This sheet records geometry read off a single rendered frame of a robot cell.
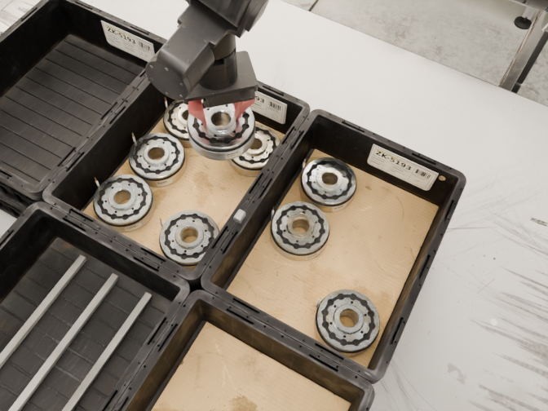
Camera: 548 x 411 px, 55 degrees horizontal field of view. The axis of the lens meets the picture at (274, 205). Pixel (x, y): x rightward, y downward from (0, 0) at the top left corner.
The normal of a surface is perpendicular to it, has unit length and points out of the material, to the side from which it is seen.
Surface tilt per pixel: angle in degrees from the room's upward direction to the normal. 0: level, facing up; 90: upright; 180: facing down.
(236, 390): 0
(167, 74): 92
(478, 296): 0
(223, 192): 0
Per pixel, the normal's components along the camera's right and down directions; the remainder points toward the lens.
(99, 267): 0.05, -0.49
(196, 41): 0.27, -0.25
